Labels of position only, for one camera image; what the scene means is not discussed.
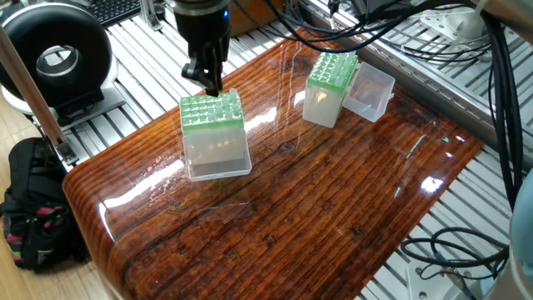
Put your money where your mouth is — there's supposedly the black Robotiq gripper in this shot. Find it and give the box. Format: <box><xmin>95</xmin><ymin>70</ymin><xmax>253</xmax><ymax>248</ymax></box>
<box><xmin>177</xmin><ymin>10</ymin><xmax>232</xmax><ymax>98</ymax></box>

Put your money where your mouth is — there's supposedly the clear pipette box green rack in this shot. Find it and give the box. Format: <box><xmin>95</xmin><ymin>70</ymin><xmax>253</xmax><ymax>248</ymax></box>
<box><xmin>301</xmin><ymin>50</ymin><xmax>396</xmax><ymax>128</ymax></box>
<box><xmin>179</xmin><ymin>89</ymin><xmax>253</xmax><ymax>183</ymax></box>

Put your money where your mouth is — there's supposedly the cardboard box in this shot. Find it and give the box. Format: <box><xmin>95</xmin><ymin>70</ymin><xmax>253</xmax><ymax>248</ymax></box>
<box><xmin>229</xmin><ymin>0</ymin><xmax>288</xmax><ymax>38</ymax></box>

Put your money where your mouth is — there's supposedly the black keyboard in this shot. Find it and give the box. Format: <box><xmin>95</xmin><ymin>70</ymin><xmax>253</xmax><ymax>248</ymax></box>
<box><xmin>83</xmin><ymin>0</ymin><xmax>142</xmax><ymax>24</ymax></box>

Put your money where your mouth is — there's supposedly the brown wooden pole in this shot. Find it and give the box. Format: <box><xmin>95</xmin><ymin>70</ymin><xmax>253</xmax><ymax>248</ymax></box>
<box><xmin>0</xmin><ymin>29</ymin><xmax>76</xmax><ymax>163</ymax></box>

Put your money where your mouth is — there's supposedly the black backpack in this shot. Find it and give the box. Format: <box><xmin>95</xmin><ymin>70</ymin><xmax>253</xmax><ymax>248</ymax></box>
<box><xmin>0</xmin><ymin>137</ymin><xmax>88</xmax><ymax>272</ymax></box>

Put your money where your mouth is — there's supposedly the silver metal bracket post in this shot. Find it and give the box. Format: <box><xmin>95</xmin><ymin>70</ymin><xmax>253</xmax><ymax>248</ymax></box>
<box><xmin>140</xmin><ymin>0</ymin><xmax>167</xmax><ymax>33</ymax></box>

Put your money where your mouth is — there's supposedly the black round ring device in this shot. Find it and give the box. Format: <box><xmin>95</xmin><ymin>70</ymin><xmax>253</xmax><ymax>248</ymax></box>
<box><xmin>0</xmin><ymin>4</ymin><xmax>117</xmax><ymax>126</ymax></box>

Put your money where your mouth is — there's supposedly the black gripper cable bundle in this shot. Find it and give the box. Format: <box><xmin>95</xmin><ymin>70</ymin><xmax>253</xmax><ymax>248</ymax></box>
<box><xmin>229</xmin><ymin>0</ymin><xmax>533</xmax><ymax>197</ymax></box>

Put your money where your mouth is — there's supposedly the black loose cable with plug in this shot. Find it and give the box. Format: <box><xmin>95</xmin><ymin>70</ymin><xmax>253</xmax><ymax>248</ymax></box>
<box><xmin>401</xmin><ymin>227</ymin><xmax>511</xmax><ymax>284</ymax></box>

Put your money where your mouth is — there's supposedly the white perforated base plate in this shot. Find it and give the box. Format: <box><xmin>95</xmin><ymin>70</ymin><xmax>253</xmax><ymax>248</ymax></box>
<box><xmin>406</xmin><ymin>262</ymin><xmax>501</xmax><ymax>300</ymax></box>

